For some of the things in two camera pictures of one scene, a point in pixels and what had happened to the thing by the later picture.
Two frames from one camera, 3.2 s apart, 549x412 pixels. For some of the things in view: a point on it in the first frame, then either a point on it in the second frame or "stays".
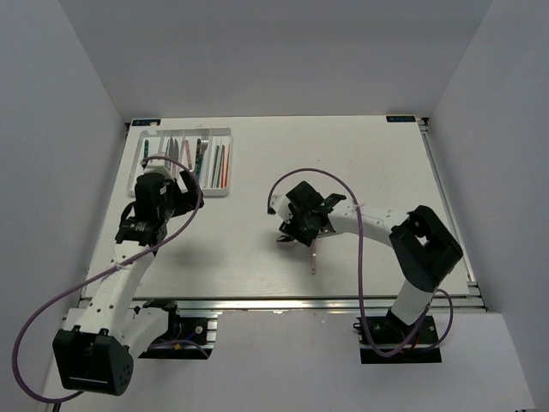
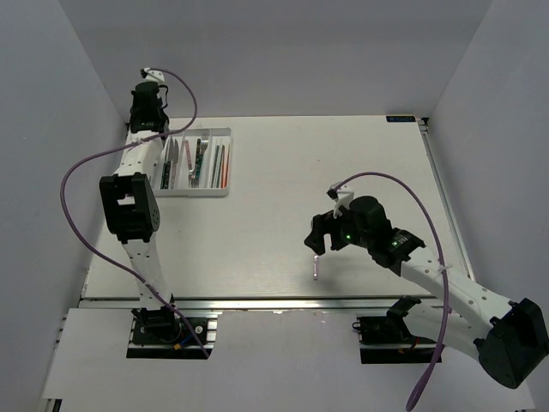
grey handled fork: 199,160 stays
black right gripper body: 299,218 -> 350,233
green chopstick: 215,166 stays
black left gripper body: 173,206 -> 134,116
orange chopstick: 226,162 stays
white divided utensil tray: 207,152 stays
